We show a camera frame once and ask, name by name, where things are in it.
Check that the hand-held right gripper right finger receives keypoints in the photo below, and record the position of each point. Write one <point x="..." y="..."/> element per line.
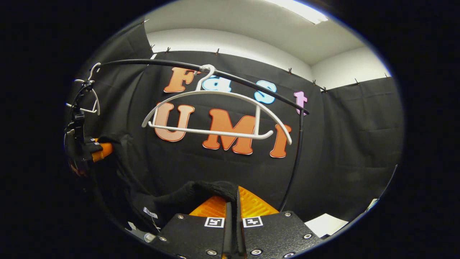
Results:
<point x="240" y="237"/>

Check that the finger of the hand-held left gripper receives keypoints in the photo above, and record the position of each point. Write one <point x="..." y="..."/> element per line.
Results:
<point x="91" y="139"/>
<point x="102" y="150"/>

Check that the wide white clothes hanger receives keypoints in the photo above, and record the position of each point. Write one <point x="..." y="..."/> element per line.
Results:
<point x="215" y="132"/>

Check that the black clothes rack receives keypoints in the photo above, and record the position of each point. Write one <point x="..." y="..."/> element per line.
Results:
<point x="143" y="62"/>

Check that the white flat board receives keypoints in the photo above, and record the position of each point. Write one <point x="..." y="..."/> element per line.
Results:
<point x="323" y="225"/>

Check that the black backdrop cloth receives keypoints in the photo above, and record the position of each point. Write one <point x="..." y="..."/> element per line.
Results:
<point x="341" y="144"/>

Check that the black knit jacket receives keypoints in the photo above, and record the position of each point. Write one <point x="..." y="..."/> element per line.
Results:
<point x="201" y="190"/>

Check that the small white clothes hanger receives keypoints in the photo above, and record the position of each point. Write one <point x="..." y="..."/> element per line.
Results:
<point x="97" y="104"/>

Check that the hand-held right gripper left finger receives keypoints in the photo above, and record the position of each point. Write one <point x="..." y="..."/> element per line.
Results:
<point x="229" y="233"/>

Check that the ceiling light panel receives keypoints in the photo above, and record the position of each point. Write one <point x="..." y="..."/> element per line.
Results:
<point x="302" y="9"/>

